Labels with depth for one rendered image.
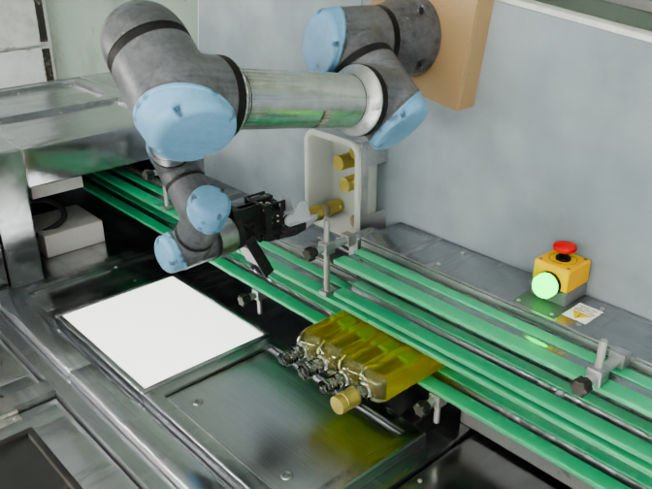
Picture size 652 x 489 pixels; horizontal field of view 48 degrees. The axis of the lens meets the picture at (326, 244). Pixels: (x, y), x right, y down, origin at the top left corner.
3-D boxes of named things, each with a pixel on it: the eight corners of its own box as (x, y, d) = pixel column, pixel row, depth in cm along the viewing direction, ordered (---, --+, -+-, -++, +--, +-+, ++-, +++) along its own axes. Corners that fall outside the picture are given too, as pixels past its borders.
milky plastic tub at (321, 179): (332, 211, 176) (305, 220, 171) (332, 119, 167) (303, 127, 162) (384, 232, 165) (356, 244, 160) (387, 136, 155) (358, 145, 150)
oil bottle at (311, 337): (368, 319, 158) (292, 357, 145) (369, 296, 155) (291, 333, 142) (387, 329, 154) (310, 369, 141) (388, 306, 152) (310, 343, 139)
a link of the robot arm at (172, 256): (179, 261, 130) (166, 283, 137) (229, 244, 137) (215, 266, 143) (157, 225, 132) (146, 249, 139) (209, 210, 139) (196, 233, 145)
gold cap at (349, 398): (363, 407, 128) (344, 417, 125) (349, 402, 130) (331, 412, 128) (360, 388, 127) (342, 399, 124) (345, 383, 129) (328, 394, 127)
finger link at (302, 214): (325, 198, 152) (287, 207, 147) (325, 224, 155) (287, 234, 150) (317, 193, 154) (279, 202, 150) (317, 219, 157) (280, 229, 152)
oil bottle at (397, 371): (430, 351, 146) (353, 395, 133) (431, 327, 144) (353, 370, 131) (452, 363, 142) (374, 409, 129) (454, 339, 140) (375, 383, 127)
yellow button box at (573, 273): (552, 280, 135) (529, 293, 130) (558, 244, 132) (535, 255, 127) (587, 294, 130) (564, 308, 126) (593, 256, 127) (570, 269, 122)
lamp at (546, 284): (537, 289, 129) (526, 295, 127) (539, 267, 127) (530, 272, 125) (559, 299, 126) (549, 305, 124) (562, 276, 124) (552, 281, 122)
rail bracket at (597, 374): (609, 356, 116) (564, 390, 107) (617, 315, 112) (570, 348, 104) (634, 367, 113) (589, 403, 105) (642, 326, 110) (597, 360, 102)
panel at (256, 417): (175, 280, 200) (55, 324, 179) (174, 271, 199) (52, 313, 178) (426, 444, 139) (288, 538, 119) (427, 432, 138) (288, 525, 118)
